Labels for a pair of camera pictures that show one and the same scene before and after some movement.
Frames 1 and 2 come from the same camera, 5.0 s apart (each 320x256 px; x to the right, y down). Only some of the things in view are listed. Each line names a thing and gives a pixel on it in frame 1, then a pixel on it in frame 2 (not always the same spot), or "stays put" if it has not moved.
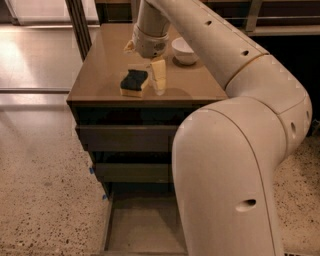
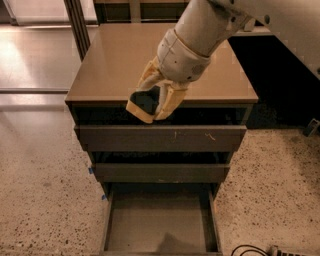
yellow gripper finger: (130, 46) → (151, 76)
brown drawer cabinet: (127, 108) stays put
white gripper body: (149, 45) → (181, 60)
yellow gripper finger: (158, 69) → (170, 98)
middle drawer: (135, 172) stays put
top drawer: (126, 138) stays put
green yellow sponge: (131, 85) → (143, 104)
